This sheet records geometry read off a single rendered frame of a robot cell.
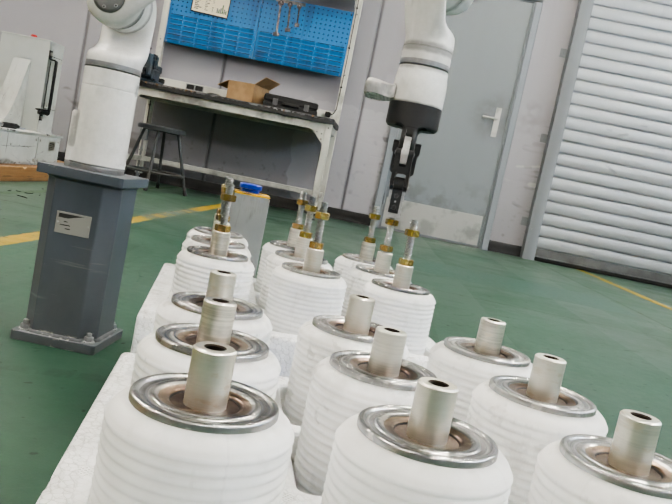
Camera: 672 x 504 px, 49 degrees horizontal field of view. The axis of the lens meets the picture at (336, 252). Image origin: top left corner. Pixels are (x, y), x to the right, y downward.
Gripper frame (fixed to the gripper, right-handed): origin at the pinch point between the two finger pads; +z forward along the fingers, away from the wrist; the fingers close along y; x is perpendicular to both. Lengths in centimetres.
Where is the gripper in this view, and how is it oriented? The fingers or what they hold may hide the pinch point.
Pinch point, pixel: (394, 204)
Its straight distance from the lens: 105.0
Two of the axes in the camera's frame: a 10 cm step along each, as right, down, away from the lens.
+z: -2.0, 9.7, 1.1
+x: -9.7, -2.1, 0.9
